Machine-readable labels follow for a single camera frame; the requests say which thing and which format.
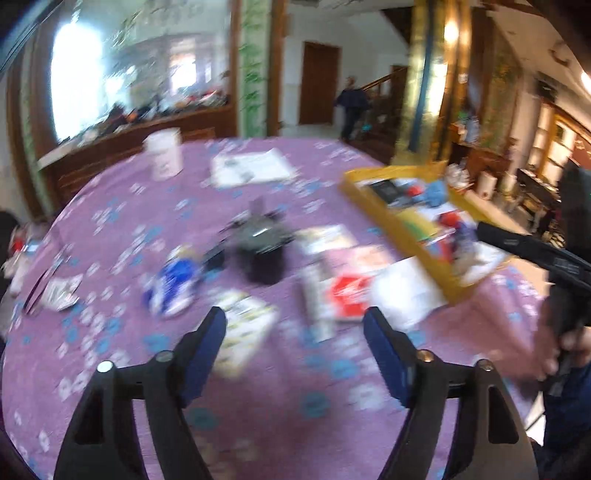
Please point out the wooden sideboard cabinet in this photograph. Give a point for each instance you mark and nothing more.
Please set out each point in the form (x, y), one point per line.
(64, 177)

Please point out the white plastic jar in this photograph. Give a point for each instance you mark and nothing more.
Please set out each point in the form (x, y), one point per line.
(163, 149)

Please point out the red white packet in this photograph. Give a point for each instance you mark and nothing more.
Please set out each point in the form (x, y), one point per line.
(337, 283)

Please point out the person in dark clothes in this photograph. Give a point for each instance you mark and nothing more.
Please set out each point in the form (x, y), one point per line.
(355, 101)

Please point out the purple floral tablecloth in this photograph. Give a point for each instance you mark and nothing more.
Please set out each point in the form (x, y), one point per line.
(300, 410)

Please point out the yellow green sponge pack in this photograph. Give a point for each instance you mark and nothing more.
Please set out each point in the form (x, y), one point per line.
(419, 226)

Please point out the brown wooden door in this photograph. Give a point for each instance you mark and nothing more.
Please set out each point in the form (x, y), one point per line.
(319, 83)

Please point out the white paper notepad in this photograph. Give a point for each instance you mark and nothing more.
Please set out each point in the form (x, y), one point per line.
(230, 170)

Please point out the purple eyeglasses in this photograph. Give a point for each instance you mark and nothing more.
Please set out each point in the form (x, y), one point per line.
(32, 303)

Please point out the pink paper card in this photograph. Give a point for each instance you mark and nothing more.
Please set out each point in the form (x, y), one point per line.
(318, 239)

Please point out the lemon print tissue pack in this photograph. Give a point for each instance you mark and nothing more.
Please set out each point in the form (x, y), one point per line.
(250, 320)

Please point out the small electric motor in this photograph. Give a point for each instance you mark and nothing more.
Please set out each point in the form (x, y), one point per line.
(256, 240)

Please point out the crumpled foil leaflet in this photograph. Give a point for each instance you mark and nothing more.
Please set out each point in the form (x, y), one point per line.
(60, 293)

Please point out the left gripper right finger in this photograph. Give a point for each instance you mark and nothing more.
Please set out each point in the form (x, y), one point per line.
(489, 440)

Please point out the red plastic bag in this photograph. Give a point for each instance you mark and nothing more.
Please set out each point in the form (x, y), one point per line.
(451, 220)

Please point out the blue towel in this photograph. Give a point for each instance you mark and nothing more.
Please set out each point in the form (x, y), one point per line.
(436, 194)

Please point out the yellow cardboard box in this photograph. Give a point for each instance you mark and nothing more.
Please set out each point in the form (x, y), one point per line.
(456, 280)

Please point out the blue Vinda tissue packet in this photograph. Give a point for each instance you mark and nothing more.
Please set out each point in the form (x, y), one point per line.
(173, 288)

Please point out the blue red sponge pack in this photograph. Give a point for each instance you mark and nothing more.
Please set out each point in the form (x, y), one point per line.
(445, 246)

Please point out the large wall mirror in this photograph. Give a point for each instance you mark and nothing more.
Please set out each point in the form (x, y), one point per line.
(134, 61)

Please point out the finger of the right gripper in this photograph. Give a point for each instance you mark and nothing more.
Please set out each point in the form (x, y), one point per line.
(499, 237)
(541, 255)

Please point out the black box in tray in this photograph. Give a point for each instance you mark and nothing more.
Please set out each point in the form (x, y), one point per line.
(391, 194)

